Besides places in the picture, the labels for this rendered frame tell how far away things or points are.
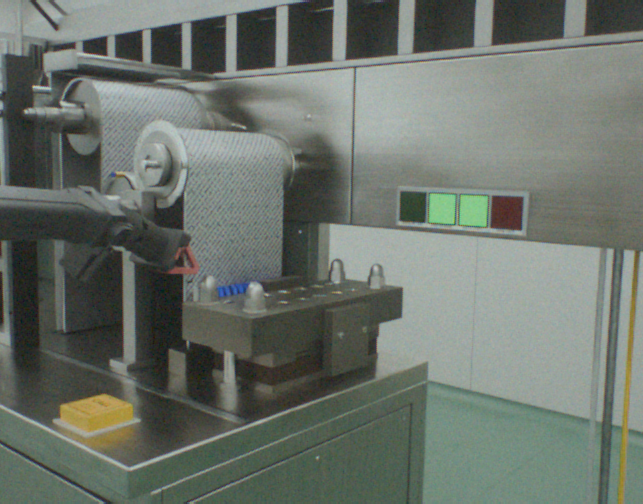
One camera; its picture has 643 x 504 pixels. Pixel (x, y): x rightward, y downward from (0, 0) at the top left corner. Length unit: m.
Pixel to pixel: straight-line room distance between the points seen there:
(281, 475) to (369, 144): 0.62
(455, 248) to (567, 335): 0.74
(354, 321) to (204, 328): 0.26
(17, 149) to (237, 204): 0.42
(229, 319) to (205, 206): 0.23
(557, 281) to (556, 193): 2.55
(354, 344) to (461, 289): 2.74
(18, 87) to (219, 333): 0.61
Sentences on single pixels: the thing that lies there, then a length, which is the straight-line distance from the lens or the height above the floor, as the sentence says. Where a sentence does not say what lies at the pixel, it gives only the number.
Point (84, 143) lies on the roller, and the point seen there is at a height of 1.29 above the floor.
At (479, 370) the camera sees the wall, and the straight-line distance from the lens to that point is 3.97.
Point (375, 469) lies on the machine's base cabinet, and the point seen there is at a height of 0.74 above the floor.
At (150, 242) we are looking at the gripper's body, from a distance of 1.12.
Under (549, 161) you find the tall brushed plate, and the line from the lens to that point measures 1.17.
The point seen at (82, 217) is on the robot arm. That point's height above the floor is 1.18.
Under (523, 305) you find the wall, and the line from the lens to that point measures 3.78.
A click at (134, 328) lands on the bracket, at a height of 0.97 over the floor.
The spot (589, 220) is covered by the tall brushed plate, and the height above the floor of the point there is 1.18.
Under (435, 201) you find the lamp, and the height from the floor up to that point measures 1.20.
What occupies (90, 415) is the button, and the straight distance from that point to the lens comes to 0.99.
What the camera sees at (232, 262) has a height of 1.08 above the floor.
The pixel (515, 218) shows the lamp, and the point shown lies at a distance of 1.18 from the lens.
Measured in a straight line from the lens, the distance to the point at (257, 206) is 1.30.
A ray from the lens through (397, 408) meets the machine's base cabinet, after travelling 1.29.
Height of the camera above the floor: 1.25
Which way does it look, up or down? 7 degrees down
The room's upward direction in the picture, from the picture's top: 1 degrees clockwise
